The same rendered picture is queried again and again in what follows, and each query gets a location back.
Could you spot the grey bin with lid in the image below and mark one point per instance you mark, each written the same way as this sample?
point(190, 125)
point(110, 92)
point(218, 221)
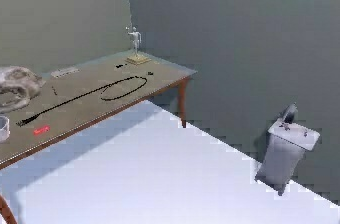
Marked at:
point(286, 150)

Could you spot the brown wooden table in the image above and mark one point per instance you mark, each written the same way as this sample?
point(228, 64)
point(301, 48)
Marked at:
point(88, 110)

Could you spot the small red flat object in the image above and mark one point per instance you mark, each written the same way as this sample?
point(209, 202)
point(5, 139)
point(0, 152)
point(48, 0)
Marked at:
point(41, 130)

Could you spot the white figure statue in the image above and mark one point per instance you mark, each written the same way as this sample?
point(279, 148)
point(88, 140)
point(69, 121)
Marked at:
point(135, 43)

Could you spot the grey flat remote control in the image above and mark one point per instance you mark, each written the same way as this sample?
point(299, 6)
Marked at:
point(65, 72)

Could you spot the grey crumpled cloth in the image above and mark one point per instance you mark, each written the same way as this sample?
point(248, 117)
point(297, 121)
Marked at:
point(6, 87)

